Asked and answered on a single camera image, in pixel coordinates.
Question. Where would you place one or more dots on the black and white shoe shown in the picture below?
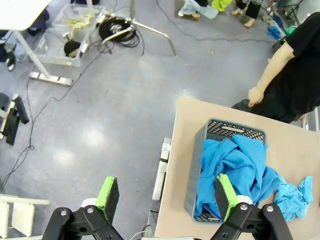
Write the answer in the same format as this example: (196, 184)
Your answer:
(11, 62)

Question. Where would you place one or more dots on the person in black t-shirt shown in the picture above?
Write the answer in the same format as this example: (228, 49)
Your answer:
(300, 70)

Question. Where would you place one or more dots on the white side table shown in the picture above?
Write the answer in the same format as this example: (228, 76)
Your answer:
(17, 12)

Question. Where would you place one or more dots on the green cloth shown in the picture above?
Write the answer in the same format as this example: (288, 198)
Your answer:
(290, 30)

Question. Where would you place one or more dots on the grey perforated plastic basket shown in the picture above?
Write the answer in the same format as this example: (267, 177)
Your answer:
(197, 150)

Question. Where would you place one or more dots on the person's right hand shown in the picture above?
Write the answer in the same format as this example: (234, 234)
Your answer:
(255, 97)

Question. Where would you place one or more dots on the black wig head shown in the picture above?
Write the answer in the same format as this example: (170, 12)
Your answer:
(71, 47)

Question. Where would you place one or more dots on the chrome light stand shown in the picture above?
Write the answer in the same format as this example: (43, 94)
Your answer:
(132, 10)

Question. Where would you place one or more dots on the black and white folded stand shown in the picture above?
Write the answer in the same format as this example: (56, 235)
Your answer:
(20, 110)

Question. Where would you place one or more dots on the large clear plastic bin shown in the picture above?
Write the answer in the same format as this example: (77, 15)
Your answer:
(50, 53)

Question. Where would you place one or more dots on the light blue garment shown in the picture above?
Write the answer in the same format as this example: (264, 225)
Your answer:
(292, 200)

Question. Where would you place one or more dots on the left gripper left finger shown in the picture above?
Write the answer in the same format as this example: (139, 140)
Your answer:
(110, 197)

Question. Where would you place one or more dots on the pale yellow cloth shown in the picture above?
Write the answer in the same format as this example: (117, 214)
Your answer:
(80, 22)

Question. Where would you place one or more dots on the blue cloth pile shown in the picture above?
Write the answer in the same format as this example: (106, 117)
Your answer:
(273, 32)

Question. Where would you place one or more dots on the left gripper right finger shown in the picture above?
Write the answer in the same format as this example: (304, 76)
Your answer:
(225, 197)

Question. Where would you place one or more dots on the light blue jeans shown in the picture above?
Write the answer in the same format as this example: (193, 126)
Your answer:
(207, 12)

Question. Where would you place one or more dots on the person's right forearm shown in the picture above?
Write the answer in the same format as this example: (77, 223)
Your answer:
(267, 73)

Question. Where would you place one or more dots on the white table leg frame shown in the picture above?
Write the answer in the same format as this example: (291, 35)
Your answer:
(161, 170)

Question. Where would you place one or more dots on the white metal frame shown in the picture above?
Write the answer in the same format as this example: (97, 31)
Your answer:
(22, 212)

